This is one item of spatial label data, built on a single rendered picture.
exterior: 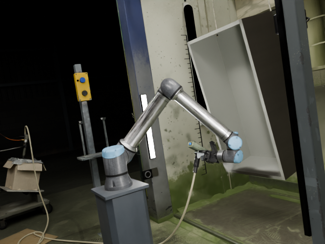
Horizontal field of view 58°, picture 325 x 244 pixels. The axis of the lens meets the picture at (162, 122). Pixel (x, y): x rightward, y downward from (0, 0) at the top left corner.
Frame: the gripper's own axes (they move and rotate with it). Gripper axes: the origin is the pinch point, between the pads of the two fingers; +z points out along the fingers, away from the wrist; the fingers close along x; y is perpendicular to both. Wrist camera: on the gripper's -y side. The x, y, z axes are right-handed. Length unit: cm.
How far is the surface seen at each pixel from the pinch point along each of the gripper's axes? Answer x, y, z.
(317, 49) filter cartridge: 76, -126, -58
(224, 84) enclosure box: 25, -72, 4
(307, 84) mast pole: -89, 1, -104
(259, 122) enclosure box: 52, -44, -23
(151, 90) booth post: -4, -60, 66
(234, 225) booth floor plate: 60, 46, -8
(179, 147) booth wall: 45, -17, 57
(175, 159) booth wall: 45, -4, 59
